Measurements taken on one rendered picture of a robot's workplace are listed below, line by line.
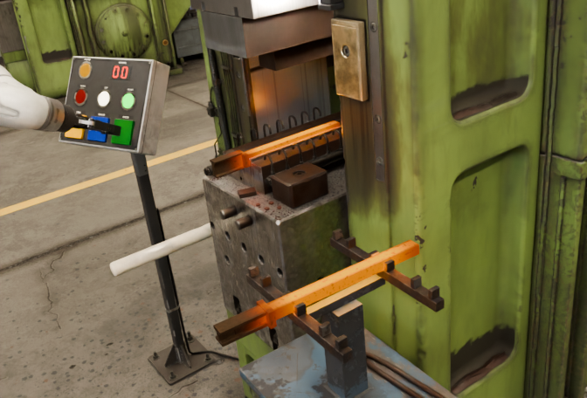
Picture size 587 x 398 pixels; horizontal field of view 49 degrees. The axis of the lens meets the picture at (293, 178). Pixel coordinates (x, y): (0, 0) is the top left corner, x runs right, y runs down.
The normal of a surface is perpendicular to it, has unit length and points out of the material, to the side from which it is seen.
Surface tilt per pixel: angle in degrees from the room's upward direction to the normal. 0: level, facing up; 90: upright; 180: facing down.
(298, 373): 0
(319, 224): 90
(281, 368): 0
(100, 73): 60
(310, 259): 90
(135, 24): 88
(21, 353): 0
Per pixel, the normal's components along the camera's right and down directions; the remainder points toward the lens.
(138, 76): -0.47, -0.10
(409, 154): -0.81, 0.32
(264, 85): 0.58, 0.29
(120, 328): -0.10, -0.91
